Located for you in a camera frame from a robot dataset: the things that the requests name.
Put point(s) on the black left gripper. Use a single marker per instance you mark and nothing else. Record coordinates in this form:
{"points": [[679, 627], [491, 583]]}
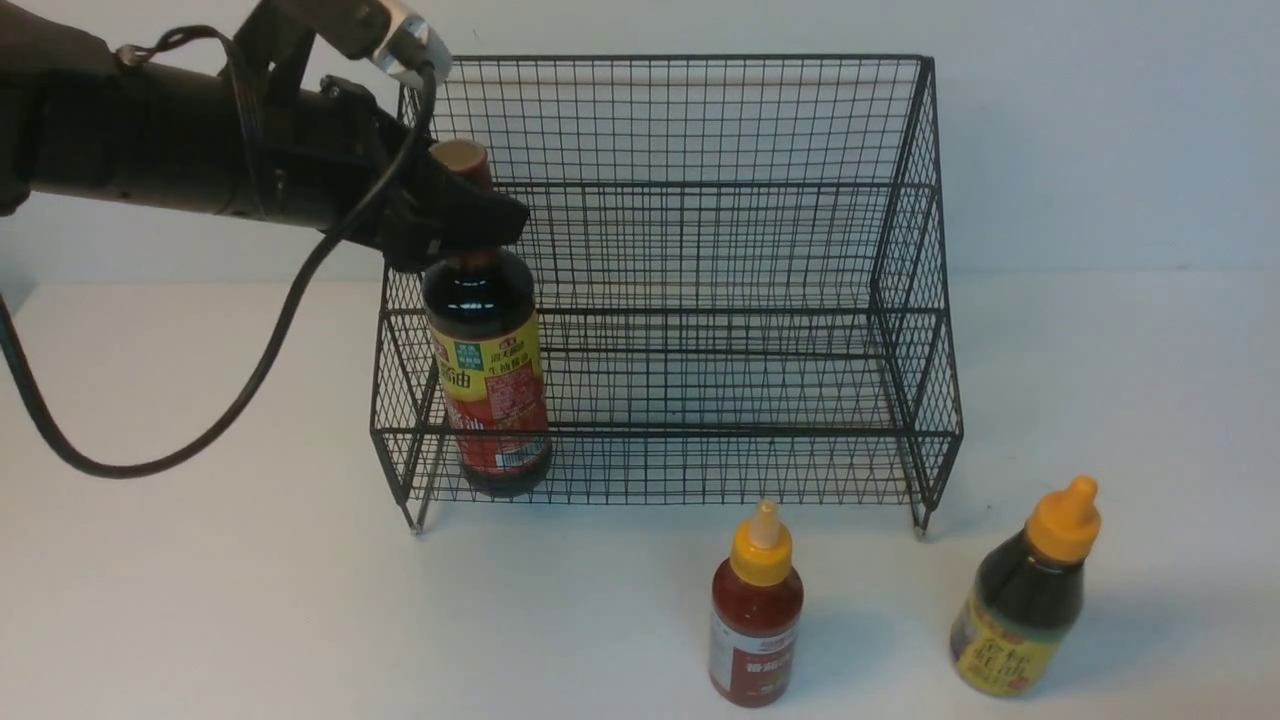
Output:
{"points": [[415, 206]]}

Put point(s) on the tall soy sauce bottle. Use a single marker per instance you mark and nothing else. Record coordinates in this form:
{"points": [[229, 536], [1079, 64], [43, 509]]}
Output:
{"points": [[485, 334]]}

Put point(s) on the small red sauce bottle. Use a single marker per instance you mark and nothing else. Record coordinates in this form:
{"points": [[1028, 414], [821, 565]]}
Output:
{"points": [[757, 597]]}

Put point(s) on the dark vinegar bottle yellow cap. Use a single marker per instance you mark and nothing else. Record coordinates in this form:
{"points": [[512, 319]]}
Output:
{"points": [[1027, 594]]}

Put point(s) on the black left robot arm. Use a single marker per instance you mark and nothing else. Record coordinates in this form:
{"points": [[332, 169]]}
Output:
{"points": [[313, 114]]}

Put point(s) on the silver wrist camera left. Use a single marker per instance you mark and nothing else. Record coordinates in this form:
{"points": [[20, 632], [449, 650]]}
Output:
{"points": [[389, 35]]}

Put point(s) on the black wire mesh shelf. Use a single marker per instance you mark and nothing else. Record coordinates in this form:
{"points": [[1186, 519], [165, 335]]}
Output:
{"points": [[741, 272]]}

